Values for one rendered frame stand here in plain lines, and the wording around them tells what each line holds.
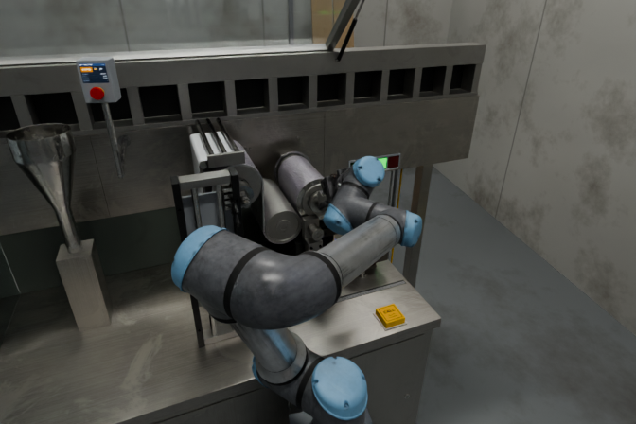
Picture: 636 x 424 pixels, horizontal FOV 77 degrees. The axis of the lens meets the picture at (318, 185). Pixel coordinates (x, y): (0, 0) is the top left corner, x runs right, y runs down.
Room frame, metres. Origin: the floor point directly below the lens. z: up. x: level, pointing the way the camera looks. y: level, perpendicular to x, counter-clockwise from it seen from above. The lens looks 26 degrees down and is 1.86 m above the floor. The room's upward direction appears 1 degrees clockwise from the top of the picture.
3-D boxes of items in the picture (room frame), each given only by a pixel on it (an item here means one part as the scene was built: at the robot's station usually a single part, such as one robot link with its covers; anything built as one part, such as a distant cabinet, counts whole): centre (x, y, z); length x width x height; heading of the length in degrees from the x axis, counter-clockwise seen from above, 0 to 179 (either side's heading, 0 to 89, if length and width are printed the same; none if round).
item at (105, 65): (0.96, 0.52, 1.66); 0.07 x 0.07 x 0.10; 9
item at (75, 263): (0.97, 0.71, 1.18); 0.14 x 0.14 x 0.57
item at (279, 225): (1.21, 0.16, 1.17); 0.26 x 0.12 x 0.12; 22
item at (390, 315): (0.99, -0.24, 0.91); 0.07 x 0.07 x 0.02; 22
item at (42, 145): (0.97, 0.71, 1.50); 0.14 x 0.14 x 0.06
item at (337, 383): (0.58, -0.05, 1.07); 0.13 x 0.12 x 0.14; 56
